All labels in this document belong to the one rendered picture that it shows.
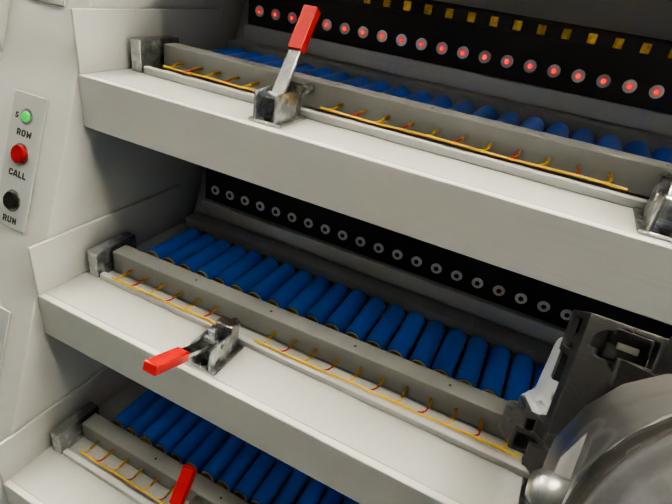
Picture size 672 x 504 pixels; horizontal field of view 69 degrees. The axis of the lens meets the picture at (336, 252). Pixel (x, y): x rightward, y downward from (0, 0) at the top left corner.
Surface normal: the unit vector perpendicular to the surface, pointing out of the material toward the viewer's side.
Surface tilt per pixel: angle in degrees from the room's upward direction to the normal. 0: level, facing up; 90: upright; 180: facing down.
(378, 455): 21
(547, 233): 111
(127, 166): 90
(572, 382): 81
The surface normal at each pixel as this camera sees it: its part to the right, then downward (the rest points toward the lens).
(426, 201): -0.44, 0.40
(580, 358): -0.31, -0.08
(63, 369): 0.89, 0.33
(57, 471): 0.14, -0.86
